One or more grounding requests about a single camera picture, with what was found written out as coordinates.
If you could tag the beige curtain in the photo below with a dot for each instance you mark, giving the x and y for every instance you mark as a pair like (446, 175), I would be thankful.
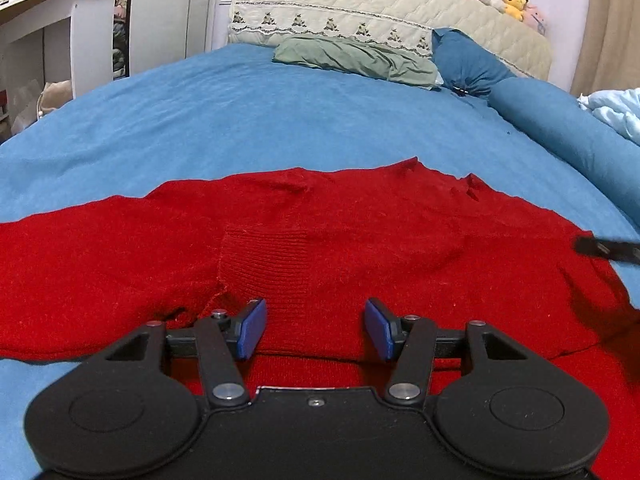
(607, 30)

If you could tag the green pillow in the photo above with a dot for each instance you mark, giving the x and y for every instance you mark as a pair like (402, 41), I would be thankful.
(357, 60)

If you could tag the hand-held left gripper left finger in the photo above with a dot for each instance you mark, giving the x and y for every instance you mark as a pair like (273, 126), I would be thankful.
(251, 329)

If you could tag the blue bolster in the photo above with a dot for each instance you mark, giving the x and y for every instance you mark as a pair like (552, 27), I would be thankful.
(565, 125)

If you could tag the light pink plush toy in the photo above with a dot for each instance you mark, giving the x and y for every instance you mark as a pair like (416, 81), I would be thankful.
(534, 17)

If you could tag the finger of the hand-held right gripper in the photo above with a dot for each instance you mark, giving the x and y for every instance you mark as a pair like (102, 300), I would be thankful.
(607, 249)

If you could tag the white desk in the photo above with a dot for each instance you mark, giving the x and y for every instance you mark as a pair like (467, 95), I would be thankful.
(50, 35)

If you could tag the red knit sweater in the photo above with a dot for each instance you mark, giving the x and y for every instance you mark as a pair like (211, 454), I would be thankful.
(350, 240)

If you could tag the yellow plush toy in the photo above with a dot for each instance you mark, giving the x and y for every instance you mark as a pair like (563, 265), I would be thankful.
(515, 2)

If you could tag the blue bed sheet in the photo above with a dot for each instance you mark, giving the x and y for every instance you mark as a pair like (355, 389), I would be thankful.
(200, 120)

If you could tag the blue pillow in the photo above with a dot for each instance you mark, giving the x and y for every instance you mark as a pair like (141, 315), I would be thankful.
(467, 62)

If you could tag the white wardrobe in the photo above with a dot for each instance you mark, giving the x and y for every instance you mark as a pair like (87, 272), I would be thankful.
(167, 10)

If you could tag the cream quilted headboard cover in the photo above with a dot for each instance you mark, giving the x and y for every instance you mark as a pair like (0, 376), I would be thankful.
(380, 5)

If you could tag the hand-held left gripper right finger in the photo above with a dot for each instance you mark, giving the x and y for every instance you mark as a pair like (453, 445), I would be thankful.
(378, 329)

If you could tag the light blue blanket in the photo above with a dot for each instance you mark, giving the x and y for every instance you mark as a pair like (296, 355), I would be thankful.
(616, 111)

